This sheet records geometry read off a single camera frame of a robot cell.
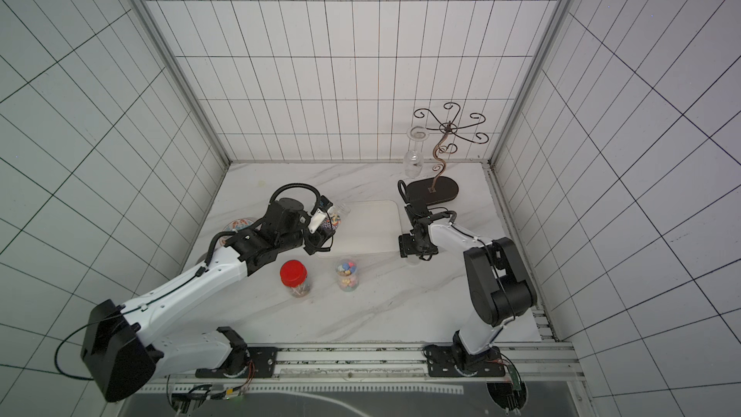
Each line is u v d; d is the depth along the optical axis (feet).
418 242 2.59
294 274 2.53
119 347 1.23
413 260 3.00
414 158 2.96
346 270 2.66
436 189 3.50
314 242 2.19
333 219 2.54
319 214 2.21
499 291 1.51
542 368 2.39
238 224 3.12
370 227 3.30
